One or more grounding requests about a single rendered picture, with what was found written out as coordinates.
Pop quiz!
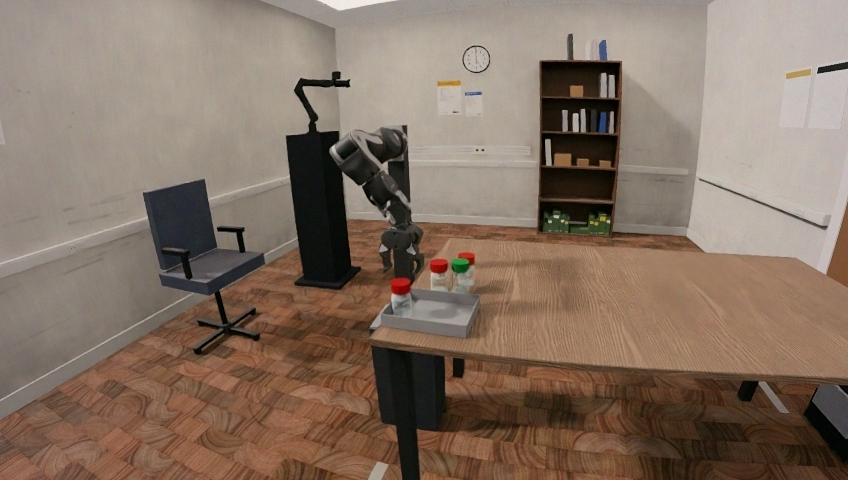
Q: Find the green-capped bottle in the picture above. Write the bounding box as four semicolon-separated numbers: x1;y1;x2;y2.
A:
452;258;469;293

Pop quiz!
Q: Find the white bottle with red cap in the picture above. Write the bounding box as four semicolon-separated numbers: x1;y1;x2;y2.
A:
391;278;412;318
458;252;475;287
430;259;448;292

